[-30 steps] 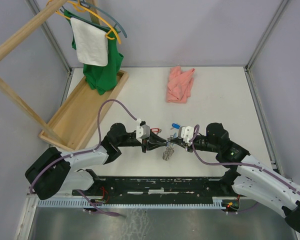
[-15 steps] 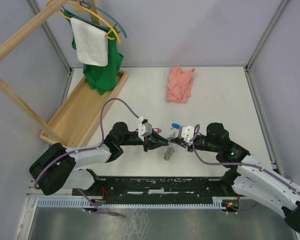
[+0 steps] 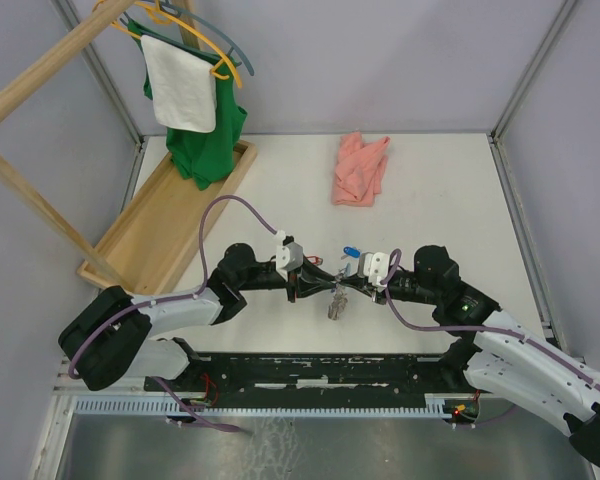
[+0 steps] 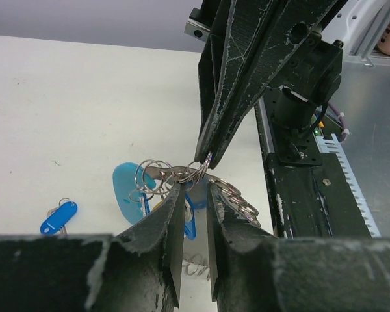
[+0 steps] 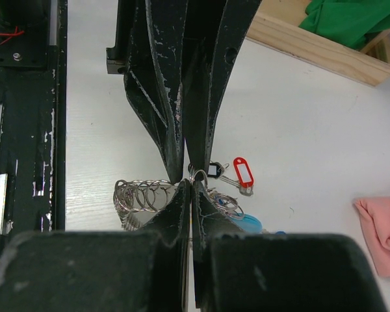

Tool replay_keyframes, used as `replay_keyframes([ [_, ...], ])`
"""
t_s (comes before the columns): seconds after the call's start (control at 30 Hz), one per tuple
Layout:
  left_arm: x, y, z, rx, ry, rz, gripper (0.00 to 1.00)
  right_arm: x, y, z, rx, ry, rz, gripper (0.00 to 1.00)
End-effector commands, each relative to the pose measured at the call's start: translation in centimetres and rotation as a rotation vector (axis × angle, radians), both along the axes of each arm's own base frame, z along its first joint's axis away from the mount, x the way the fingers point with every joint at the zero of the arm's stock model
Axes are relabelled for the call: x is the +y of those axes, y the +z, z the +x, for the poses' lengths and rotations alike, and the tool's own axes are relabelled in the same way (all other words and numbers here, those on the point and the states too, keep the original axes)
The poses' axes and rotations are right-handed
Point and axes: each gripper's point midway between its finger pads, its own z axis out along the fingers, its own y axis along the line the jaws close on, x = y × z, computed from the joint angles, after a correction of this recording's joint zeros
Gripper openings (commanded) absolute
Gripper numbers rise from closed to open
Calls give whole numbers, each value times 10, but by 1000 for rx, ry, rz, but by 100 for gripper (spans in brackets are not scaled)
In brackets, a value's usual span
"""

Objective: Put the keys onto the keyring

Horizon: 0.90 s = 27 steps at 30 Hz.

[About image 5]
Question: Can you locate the keyring holder with blue handle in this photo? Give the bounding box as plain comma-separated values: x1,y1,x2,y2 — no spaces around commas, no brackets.
112,168,264,235

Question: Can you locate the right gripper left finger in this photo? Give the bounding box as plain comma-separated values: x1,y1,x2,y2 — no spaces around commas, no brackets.
0,177,191,312

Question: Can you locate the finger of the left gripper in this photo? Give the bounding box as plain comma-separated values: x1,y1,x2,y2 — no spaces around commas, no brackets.
123,1,186,183
183,0,261,169

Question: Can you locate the black tagged key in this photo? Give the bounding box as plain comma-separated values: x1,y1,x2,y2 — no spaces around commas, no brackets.
207,162,229,179

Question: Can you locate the green shirt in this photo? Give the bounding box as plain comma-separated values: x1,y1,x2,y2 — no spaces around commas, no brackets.
299,0,390,50

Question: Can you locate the red tagged key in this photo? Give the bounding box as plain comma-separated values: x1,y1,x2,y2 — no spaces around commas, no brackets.
219,157,254,196

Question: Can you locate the pink cloth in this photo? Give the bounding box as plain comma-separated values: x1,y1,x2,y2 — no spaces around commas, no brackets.
354,197,390,278

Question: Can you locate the wooden tray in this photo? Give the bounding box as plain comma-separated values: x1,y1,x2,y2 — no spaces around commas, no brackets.
247,13,390,86

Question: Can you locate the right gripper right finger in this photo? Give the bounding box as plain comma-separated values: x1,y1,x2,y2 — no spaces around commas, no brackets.
191,181,386,311

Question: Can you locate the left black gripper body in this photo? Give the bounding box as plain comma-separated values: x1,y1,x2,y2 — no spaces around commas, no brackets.
106,0,138,75

